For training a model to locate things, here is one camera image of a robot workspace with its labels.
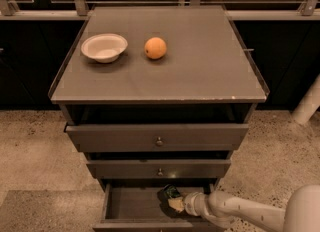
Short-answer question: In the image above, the grey drawer cabinet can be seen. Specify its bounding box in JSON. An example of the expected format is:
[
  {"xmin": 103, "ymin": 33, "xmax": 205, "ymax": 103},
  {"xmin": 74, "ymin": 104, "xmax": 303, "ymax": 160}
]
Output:
[{"xmin": 48, "ymin": 5, "xmax": 270, "ymax": 232}]

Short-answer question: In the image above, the grey top drawer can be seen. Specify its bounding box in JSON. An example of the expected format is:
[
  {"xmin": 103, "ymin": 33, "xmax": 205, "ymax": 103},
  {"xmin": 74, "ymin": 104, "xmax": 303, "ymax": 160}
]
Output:
[{"xmin": 66, "ymin": 123, "xmax": 248, "ymax": 152}]

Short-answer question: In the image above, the grey drawer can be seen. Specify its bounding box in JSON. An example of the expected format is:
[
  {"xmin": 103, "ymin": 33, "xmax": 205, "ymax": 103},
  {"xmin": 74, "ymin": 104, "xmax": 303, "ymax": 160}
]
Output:
[
  {"xmin": 93, "ymin": 183, "xmax": 224, "ymax": 232},
  {"xmin": 87, "ymin": 159, "xmax": 231, "ymax": 179},
  {"xmin": 66, "ymin": 123, "xmax": 248, "ymax": 152}
]

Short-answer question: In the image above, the orange fruit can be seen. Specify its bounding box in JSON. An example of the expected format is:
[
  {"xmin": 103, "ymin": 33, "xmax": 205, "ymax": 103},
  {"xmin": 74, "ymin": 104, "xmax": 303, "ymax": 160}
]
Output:
[{"xmin": 144, "ymin": 37, "xmax": 167, "ymax": 60}]

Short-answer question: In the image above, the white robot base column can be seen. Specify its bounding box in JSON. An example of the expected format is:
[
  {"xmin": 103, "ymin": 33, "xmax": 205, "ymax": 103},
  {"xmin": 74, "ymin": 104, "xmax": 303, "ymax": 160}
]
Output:
[{"xmin": 292, "ymin": 75, "xmax": 320, "ymax": 125}]

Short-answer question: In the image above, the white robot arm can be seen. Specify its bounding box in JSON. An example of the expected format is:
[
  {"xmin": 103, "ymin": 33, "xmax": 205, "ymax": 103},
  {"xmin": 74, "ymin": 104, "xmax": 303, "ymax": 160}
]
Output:
[{"xmin": 164, "ymin": 185, "xmax": 320, "ymax": 232}]

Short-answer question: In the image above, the white paper bowl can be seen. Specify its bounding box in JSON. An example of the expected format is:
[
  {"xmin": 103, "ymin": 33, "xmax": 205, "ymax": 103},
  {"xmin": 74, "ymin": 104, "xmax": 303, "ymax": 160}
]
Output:
[{"xmin": 81, "ymin": 33, "xmax": 128, "ymax": 63}]

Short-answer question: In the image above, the grey bottom drawer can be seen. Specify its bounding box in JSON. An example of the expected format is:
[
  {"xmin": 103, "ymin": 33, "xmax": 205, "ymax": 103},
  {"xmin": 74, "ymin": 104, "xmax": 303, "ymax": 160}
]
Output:
[{"xmin": 93, "ymin": 183, "xmax": 224, "ymax": 232}]

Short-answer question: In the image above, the grey middle drawer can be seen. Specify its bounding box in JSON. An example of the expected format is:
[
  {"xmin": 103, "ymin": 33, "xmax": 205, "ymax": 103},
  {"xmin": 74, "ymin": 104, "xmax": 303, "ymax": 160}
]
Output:
[{"xmin": 87, "ymin": 159, "xmax": 231, "ymax": 179}]

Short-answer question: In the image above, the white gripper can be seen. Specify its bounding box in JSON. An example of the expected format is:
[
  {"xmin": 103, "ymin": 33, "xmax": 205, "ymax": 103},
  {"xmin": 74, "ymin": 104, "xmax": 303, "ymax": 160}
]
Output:
[{"xmin": 168, "ymin": 192, "xmax": 207, "ymax": 217}]

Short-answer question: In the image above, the green soda can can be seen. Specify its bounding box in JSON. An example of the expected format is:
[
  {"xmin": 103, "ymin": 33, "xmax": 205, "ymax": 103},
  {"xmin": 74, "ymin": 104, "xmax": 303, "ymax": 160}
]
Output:
[{"xmin": 157, "ymin": 184, "xmax": 182, "ymax": 203}]

